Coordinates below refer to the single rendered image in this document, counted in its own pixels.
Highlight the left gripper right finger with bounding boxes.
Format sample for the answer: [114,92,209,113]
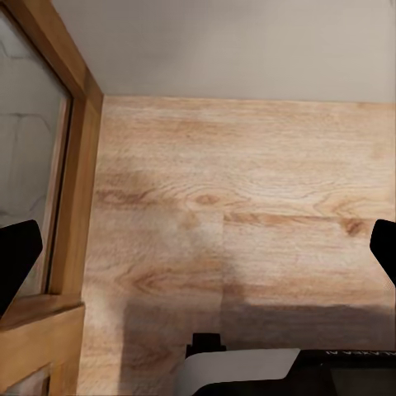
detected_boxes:
[370,219,396,286]

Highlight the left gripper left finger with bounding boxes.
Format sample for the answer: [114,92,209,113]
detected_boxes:
[0,219,43,318]

